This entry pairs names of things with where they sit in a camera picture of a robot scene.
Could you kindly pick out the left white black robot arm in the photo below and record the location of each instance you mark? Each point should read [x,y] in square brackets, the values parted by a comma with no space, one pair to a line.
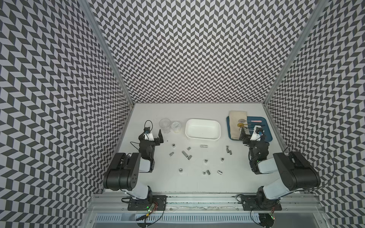
[124,169]

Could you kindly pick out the clear plastic cup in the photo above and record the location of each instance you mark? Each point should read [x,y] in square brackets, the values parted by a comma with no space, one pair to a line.
[165,125]

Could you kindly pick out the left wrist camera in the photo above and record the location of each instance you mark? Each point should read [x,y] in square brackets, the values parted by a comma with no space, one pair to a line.
[148,135]

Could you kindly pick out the blue tray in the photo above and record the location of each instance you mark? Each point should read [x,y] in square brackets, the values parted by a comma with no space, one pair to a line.
[266,128]

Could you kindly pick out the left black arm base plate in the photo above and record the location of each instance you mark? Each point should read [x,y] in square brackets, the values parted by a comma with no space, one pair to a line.
[145,204]

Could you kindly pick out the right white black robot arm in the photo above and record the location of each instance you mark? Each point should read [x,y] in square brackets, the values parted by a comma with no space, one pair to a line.
[295,173]

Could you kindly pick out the white plastic storage box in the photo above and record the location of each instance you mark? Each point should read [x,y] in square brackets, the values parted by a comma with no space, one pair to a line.
[203,129]

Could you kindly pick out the pink handled spoon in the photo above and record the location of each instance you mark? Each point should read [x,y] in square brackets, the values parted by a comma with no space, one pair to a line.
[249,121]

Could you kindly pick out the beige cloth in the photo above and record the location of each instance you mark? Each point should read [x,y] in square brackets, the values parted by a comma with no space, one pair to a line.
[234,117]

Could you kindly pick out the aluminium front rail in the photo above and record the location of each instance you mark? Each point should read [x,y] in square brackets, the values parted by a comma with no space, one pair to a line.
[201,203]

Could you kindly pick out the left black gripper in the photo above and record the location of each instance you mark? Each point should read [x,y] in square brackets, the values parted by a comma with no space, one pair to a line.
[156,140]

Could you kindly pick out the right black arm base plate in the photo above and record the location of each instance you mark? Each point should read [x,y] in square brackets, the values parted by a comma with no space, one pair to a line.
[250,202]

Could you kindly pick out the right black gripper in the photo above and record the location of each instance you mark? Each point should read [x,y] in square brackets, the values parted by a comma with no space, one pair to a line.
[247,137]

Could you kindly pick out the clear plastic lid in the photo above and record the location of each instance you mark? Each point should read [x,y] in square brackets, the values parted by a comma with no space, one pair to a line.
[176,126]

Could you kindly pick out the gold black handled spoon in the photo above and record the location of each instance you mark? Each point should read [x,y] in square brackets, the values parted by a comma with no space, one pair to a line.
[250,125]

